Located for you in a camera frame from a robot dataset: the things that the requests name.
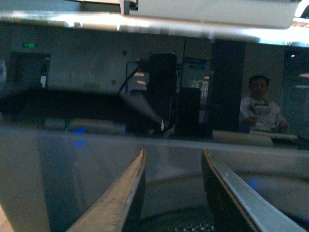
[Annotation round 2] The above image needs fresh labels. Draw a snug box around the metal left gripper right finger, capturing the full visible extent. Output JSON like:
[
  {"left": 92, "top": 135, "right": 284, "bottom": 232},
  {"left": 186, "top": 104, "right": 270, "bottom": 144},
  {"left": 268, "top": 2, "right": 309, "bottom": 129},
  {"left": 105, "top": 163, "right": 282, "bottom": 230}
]
[{"left": 201, "top": 149, "right": 306, "bottom": 232}]

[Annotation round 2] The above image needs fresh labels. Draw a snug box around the metal left gripper left finger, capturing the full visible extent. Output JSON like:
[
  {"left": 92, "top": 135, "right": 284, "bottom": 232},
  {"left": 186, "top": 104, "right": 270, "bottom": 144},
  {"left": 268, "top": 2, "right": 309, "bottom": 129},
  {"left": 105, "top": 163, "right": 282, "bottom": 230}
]
[{"left": 68, "top": 148, "right": 147, "bottom": 232}]

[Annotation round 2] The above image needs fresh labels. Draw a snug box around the grey front-load washing machine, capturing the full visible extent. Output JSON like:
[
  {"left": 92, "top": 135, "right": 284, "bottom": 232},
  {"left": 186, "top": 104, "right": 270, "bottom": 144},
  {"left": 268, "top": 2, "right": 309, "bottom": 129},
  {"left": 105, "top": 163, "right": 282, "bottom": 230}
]
[{"left": 0, "top": 11, "right": 309, "bottom": 232}]

